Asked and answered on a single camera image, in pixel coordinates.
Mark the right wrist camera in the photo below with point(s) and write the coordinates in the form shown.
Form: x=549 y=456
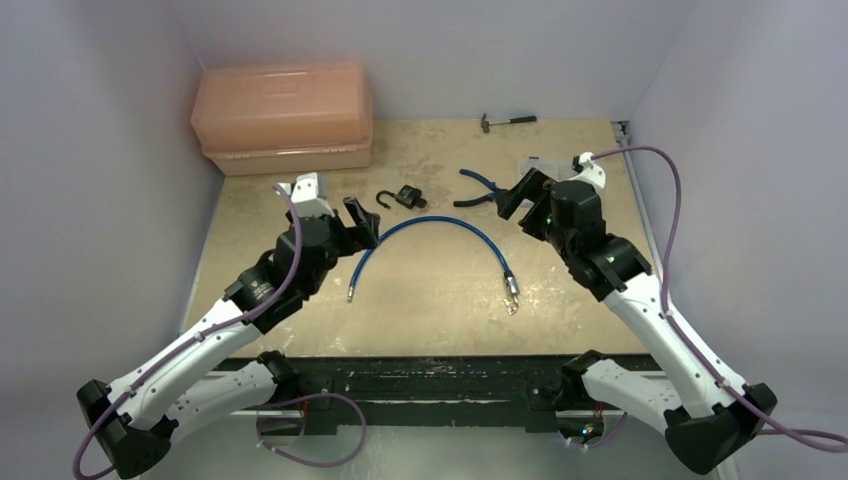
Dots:
x=587 y=170

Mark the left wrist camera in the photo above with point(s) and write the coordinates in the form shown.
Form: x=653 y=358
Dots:
x=308 y=193

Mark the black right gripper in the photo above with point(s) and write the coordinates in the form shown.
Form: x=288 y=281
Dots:
x=530 y=206

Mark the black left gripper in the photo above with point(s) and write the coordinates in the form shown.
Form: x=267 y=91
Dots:
x=359 y=236

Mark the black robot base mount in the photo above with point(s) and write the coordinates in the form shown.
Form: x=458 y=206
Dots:
x=443 y=391

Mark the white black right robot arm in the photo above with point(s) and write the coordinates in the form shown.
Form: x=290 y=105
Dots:
x=702 y=414

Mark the small black handled hammer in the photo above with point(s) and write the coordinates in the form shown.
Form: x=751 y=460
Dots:
x=486 y=124

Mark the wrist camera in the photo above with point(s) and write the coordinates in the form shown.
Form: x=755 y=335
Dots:
x=587 y=170
x=308 y=193

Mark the aluminium frame rail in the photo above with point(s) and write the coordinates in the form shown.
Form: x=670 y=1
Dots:
x=662 y=259

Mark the orange plastic toolbox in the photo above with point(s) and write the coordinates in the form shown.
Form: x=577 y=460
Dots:
x=285 y=118

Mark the blue cable lock loop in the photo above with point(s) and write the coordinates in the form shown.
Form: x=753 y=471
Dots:
x=510 y=279

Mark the small silver keys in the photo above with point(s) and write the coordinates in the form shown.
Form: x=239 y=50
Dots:
x=512 y=305

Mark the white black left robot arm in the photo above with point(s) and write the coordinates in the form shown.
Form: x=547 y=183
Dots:
x=137 y=418

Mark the clear plastic screw organizer box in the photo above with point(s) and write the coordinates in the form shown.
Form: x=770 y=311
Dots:
x=557 y=170

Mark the black lock body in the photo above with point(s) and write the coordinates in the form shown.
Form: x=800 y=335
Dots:
x=408 y=196

